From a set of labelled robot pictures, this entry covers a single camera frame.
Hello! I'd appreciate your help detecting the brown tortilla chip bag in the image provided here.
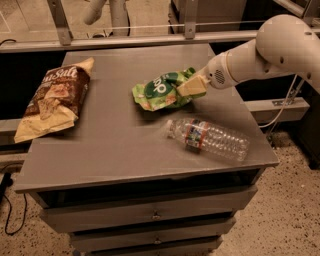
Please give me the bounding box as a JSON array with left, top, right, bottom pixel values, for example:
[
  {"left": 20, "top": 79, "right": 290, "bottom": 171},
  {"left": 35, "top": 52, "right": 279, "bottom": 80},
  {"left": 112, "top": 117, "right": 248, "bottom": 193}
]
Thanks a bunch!
[{"left": 14, "top": 57, "right": 94, "bottom": 143}]

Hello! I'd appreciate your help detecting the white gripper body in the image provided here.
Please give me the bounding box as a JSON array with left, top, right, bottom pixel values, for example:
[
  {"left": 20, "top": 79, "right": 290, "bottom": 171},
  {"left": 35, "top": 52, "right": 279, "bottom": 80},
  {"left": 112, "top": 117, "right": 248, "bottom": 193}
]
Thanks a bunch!
[{"left": 205, "top": 52, "right": 237, "bottom": 89}]

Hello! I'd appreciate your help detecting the white cable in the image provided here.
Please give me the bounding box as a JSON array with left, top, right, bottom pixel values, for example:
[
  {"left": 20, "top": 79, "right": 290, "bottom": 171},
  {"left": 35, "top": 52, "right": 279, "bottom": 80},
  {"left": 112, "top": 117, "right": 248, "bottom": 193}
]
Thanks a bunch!
[{"left": 258, "top": 73, "right": 299, "bottom": 130}]

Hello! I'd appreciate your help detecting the white pipe legs background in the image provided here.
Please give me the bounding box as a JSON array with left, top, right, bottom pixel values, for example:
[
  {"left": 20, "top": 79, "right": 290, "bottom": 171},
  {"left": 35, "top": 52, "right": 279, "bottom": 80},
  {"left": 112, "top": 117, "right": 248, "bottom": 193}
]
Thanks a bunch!
[{"left": 83, "top": 0, "right": 130, "bottom": 37}]

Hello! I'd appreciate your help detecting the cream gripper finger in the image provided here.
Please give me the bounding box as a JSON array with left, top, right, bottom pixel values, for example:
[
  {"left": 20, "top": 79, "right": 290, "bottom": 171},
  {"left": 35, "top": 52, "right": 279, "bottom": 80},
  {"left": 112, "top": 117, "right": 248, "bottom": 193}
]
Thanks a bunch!
[{"left": 177, "top": 75, "right": 210, "bottom": 97}]

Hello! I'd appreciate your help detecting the black floor cable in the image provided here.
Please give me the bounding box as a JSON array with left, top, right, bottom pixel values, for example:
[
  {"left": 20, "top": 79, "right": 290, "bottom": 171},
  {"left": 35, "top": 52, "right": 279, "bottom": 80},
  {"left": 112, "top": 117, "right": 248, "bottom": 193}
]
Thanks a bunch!
[{"left": 0, "top": 172, "right": 28, "bottom": 236}]

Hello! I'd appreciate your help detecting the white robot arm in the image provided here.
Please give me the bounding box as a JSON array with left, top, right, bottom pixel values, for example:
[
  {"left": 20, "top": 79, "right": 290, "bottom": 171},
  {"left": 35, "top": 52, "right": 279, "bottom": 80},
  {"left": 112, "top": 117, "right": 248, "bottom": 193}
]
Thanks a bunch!
[{"left": 177, "top": 14, "right": 320, "bottom": 96}]

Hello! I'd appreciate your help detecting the clear plastic water bottle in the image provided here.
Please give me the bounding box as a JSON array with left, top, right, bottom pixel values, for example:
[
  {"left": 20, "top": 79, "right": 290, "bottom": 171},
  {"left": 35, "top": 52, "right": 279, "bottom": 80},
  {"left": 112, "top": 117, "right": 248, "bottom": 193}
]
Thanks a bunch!
[{"left": 165, "top": 118, "right": 250, "bottom": 161}]

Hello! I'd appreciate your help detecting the grey drawer cabinet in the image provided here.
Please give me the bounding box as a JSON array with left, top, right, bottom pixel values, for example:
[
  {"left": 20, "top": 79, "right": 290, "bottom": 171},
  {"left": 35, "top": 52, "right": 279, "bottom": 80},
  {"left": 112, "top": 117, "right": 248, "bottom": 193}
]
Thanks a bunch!
[{"left": 15, "top": 44, "right": 278, "bottom": 256}]

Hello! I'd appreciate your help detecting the grey metal rail frame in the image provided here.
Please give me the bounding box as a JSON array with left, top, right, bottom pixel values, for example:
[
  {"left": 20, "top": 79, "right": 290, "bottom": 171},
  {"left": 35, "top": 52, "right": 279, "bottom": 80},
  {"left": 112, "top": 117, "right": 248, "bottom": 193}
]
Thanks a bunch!
[{"left": 0, "top": 0, "right": 320, "bottom": 54}]

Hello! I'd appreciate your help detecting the green rice chip bag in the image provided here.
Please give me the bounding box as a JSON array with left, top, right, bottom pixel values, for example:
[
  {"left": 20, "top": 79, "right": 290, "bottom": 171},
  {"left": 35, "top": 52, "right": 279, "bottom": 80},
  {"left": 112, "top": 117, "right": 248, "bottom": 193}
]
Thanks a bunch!
[{"left": 132, "top": 67, "right": 206, "bottom": 111}]

